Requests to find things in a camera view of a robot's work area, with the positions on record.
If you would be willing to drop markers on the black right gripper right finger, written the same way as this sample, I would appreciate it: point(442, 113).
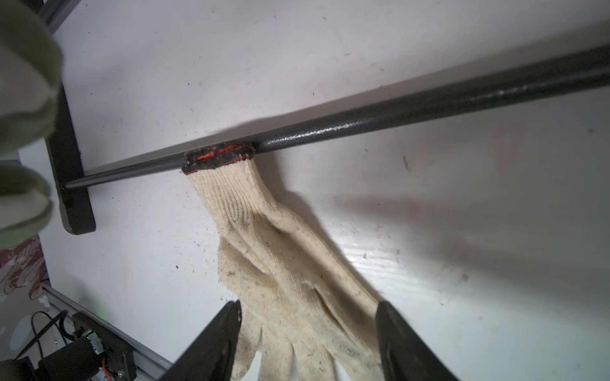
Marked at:
point(404, 355)

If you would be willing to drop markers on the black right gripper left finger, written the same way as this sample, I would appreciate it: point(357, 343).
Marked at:
point(211, 356)

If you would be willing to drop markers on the beige glove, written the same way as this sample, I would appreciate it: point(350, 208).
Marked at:
point(31, 66)

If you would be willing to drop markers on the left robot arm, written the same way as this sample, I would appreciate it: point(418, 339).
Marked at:
point(91, 349)

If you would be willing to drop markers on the black garment rack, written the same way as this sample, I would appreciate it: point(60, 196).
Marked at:
point(574, 72)

